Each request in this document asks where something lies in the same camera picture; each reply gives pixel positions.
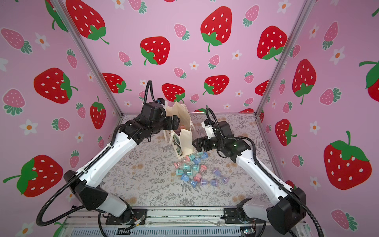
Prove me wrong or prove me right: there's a purple hourglass right cluster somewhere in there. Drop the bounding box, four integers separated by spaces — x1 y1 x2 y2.
213 168 229 184

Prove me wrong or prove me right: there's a blue hourglass front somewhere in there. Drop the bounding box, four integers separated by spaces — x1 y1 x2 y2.
190 180 199 188

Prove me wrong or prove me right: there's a teal hourglass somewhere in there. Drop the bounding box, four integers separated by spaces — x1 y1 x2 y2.
176 169 184 176

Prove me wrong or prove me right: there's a teal hourglass number five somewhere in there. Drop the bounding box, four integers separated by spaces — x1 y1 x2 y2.
186 154 196 162

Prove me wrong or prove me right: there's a left aluminium corner post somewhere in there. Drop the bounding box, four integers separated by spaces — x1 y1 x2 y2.
51 0 123 118

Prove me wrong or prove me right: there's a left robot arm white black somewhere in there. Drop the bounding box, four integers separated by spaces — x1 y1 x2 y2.
64 102 180 223

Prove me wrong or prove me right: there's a blue hourglass number thirty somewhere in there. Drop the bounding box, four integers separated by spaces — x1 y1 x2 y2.
181 174 190 182

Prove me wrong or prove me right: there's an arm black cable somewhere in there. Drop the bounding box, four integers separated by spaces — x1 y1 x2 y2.
36 79 158 227
205 107 325 237

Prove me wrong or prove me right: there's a canvas tote bag floral print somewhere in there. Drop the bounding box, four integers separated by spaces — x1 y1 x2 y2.
163 102 195 160

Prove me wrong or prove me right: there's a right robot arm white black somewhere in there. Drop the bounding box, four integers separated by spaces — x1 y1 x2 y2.
192 118 306 236

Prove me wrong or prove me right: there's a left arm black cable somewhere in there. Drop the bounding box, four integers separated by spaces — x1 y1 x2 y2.
36 79 158 227

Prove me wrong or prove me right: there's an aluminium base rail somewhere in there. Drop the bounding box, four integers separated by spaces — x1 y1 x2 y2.
63 205 309 237

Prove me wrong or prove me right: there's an aluminium corner frame post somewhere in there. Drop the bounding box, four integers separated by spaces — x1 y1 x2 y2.
255 0 316 118

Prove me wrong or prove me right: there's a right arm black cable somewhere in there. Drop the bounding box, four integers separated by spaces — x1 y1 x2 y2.
205 107 325 237

